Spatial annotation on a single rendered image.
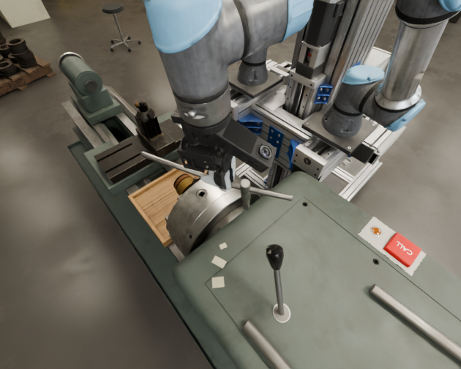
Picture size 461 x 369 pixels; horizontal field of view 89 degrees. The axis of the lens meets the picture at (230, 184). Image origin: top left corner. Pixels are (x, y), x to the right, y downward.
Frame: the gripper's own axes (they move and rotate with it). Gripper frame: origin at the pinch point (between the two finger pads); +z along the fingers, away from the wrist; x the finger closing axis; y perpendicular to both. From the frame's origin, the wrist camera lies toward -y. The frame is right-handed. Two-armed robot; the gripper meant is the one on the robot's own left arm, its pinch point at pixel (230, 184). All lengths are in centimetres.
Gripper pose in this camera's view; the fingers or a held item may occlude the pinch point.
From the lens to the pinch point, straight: 51.3
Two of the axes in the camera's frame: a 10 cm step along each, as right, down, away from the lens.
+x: -2.9, 8.3, -4.8
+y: -9.5, -2.1, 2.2
